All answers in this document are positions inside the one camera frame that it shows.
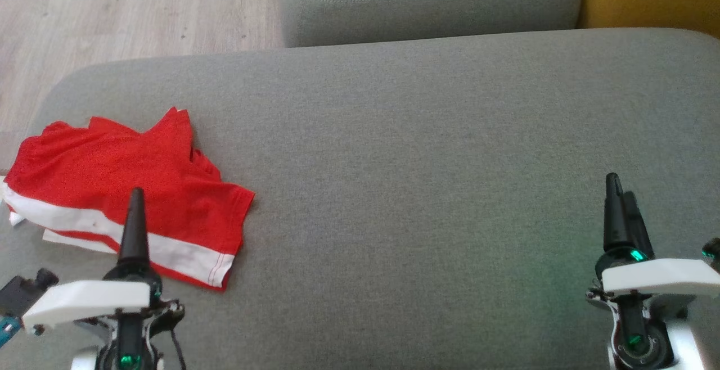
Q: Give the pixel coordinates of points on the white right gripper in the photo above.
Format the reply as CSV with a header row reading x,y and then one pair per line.
x,y
664,277

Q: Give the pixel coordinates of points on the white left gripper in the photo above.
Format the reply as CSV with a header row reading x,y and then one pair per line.
x,y
84,299

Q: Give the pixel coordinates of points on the red shorts with white band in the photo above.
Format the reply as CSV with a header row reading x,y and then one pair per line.
x,y
124,173

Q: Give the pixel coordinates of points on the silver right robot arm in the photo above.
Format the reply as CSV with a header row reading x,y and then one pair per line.
x,y
635,336

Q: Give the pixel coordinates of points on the grey sofa seat cushion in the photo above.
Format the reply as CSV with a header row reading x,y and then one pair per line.
x,y
422,190

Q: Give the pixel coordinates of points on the grey sofa back cushion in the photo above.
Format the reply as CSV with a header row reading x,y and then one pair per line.
x,y
427,4

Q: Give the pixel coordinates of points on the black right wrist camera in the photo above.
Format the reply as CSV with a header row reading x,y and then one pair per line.
x,y
713,249

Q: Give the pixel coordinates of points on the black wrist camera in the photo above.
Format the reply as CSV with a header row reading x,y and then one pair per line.
x,y
25,291
713,249

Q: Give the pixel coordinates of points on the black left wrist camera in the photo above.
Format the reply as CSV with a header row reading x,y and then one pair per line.
x,y
25,291

